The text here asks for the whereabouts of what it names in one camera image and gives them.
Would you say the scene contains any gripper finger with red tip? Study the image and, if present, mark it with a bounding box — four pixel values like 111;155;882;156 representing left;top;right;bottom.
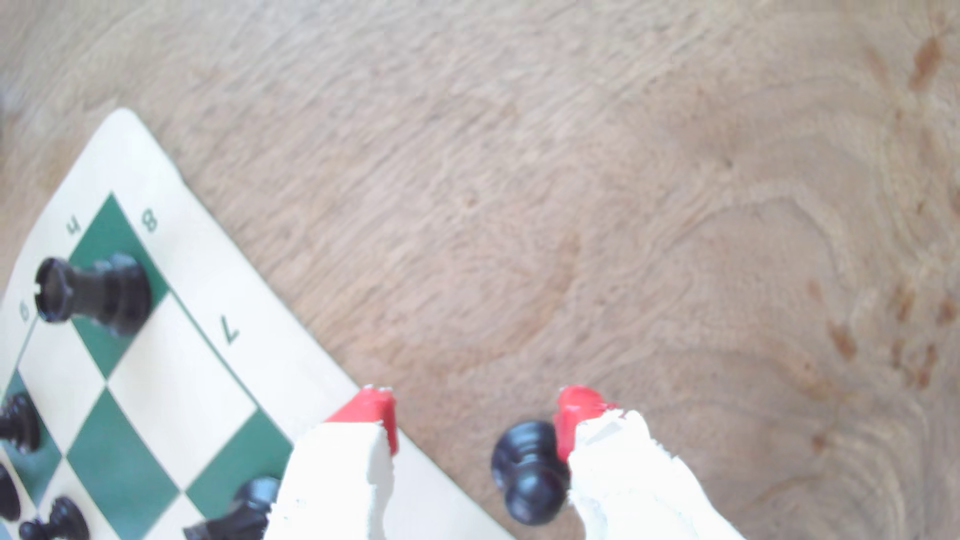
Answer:
262;385;399;540
554;385;744;540

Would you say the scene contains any black pawn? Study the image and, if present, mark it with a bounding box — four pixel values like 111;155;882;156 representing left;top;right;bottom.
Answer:
18;496;91;540
491;420;573;527

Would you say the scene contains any green and cream chess mat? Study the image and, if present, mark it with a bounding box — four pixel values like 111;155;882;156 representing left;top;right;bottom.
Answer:
0;108;519;540

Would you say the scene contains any black knight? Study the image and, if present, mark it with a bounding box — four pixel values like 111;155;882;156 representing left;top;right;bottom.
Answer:
182;476;283;540

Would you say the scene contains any black rook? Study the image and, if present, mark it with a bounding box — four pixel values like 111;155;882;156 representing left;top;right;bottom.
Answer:
33;252;153;337

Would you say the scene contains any black bishop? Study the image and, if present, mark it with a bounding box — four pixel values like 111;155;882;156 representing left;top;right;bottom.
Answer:
0;392;42;454

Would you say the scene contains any black queen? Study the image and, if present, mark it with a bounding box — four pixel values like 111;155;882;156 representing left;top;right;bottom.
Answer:
0;465;22;523

